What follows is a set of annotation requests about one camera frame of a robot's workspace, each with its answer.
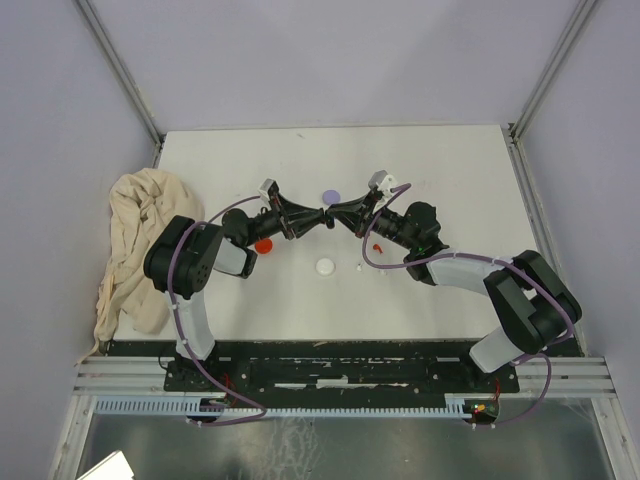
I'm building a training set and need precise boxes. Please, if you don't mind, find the purple earbud charging case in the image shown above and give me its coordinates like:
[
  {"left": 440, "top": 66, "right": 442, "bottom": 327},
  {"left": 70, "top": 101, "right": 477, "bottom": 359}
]
[{"left": 322, "top": 189, "right": 341, "bottom": 205}]

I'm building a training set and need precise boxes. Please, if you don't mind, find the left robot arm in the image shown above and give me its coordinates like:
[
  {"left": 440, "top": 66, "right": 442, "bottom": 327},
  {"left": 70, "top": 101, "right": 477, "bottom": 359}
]
[{"left": 143, "top": 194, "right": 334, "bottom": 390}]

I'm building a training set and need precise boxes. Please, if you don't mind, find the aluminium corner post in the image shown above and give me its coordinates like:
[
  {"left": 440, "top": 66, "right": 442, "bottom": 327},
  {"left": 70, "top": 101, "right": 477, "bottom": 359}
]
[
  {"left": 508, "top": 0, "right": 607, "bottom": 146},
  {"left": 73, "top": 0, "right": 165, "bottom": 155}
]

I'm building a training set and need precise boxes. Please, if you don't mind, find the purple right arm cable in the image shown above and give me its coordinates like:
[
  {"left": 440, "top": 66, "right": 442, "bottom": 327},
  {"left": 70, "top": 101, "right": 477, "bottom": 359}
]
[{"left": 360, "top": 182, "right": 576, "bottom": 427}]

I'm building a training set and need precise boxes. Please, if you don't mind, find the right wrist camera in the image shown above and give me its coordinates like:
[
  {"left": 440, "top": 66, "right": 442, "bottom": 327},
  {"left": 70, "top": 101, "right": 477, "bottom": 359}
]
[{"left": 368, "top": 170, "right": 398, "bottom": 196}]

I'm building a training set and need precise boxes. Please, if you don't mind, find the white earbud charging case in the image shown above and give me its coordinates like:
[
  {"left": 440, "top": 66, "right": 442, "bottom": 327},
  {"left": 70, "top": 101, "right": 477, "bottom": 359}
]
[{"left": 315, "top": 258, "right": 336, "bottom": 277}]

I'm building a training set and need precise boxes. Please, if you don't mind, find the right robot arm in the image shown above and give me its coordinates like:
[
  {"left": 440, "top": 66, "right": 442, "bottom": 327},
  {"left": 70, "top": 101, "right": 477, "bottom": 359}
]
[{"left": 326, "top": 190, "right": 582, "bottom": 391}]

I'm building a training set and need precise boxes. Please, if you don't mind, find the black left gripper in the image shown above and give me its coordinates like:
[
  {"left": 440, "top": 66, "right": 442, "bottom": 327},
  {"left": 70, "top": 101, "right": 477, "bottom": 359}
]
[{"left": 244, "top": 192, "right": 325, "bottom": 247}]

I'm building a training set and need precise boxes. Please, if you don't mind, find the right aluminium corner post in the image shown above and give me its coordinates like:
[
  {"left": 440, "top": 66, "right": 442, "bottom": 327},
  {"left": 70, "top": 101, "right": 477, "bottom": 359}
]
[{"left": 508, "top": 0, "right": 607, "bottom": 146}]

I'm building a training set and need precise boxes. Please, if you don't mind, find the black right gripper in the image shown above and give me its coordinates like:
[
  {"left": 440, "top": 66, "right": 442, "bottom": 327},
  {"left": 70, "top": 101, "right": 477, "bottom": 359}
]
[{"left": 329, "top": 190, "right": 417, "bottom": 251}]

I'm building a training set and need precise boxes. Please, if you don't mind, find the white paper sheet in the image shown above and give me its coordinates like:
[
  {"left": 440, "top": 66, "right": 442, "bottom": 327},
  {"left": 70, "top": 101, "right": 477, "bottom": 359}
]
[{"left": 78, "top": 450, "right": 135, "bottom": 480}]

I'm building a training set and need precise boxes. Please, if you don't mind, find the white slotted cable duct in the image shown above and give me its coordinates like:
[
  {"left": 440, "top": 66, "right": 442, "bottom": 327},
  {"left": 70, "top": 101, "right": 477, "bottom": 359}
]
[{"left": 94, "top": 394, "right": 496, "bottom": 417}]

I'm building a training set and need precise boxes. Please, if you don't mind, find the left aluminium corner post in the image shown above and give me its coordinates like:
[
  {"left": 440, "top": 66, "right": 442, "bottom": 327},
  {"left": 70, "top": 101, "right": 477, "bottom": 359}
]
[{"left": 73, "top": 0, "right": 165, "bottom": 155}]

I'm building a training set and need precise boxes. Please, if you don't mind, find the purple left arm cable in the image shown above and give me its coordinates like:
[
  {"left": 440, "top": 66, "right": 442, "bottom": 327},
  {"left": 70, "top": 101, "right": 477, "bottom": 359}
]
[{"left": 167, "top": 194, "right": 269, "bottom": 427}]

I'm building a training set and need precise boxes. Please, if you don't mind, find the cream crumpled cloth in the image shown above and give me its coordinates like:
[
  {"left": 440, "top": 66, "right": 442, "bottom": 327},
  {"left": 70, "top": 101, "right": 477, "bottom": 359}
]
[{"left": 90, "top": 168, "right": 204, "bottom": 353}]

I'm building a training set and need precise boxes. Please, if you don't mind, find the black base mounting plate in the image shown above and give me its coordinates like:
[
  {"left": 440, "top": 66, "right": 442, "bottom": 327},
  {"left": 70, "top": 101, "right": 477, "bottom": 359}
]
[{"left": 163, "top": 360, "right": 519, "bottom": 407}]

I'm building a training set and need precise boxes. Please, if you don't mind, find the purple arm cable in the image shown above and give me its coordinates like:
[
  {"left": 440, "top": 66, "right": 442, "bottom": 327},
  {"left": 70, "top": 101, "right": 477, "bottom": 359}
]
[
  {"left": 167, "top": 194, "right": 269, "bottom": 427},
  {"left": 360, "top": 182, "right": 576, "bottom": 427}
]

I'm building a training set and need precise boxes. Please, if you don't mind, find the orange earbud charging case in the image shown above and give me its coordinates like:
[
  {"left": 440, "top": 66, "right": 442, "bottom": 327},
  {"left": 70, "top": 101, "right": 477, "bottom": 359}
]
[{"left": 254, "top": 238, "right": 273, "bottom": 255}]

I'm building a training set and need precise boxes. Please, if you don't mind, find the aluminium frame rail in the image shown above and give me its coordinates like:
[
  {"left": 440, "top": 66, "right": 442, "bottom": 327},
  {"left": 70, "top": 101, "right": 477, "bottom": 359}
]
[{"left": 74, "top": 357, "right": 615, "bottom": 398}]

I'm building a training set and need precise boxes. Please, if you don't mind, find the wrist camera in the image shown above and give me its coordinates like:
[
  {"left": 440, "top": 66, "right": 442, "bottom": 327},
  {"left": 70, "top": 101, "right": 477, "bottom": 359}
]
[
  {"left": 258, "top": 178, "right": 279, "bottom": 203},
  {"left": 368, "top": 170, "right": 398, "bottom": 196}
]

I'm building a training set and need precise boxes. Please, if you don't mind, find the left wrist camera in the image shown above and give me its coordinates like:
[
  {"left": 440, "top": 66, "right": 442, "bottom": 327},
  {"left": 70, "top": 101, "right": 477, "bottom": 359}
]
[{"left": 258, "top": 178, "right": 279, "bottom": 203}]

